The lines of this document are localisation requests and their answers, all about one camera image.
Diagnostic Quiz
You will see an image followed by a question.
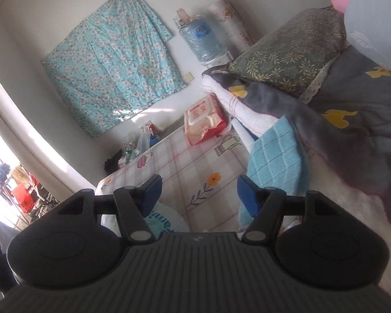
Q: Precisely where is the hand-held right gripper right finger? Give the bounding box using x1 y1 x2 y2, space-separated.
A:
237 174 338 244

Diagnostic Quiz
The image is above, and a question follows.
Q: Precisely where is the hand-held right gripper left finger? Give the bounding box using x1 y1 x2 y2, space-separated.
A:
57 174 164 244

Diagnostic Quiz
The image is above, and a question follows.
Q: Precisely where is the light blue towel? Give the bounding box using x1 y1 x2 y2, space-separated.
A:
238 116 311 227

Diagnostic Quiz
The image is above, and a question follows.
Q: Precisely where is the white plastic bag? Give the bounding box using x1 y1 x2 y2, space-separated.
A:
101 202 190 239

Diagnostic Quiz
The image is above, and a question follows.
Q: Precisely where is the dark cloth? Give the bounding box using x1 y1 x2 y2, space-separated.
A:
104 150 125 174

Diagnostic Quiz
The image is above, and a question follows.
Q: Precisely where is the clear plastic bag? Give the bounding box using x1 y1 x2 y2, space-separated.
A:
130 127 151 161

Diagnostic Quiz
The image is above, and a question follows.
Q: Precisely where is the white mattress pad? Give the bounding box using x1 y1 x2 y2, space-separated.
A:
231 117 259 145

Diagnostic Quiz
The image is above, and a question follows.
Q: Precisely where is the white stitched blanket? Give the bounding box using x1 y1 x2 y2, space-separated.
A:
201 73 391 304

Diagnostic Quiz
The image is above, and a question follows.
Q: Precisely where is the red wet wipes pack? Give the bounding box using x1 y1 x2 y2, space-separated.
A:
184 93 229 147

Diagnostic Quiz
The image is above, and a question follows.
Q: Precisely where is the teal floral cloth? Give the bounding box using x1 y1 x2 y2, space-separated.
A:
41 0 187 138

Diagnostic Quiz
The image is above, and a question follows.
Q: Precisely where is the grey floral pillow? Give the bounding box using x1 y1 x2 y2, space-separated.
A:
228 8 350 104

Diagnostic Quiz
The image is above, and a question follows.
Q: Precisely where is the blue water bottle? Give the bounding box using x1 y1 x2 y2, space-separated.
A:
178 13 230 64

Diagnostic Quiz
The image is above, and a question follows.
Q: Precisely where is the rolled printed mat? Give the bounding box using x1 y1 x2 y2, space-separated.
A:
209 0 255 48

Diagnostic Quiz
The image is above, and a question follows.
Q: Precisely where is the pink grey-blue quilt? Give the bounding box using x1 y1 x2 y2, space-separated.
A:
325 0 391 77

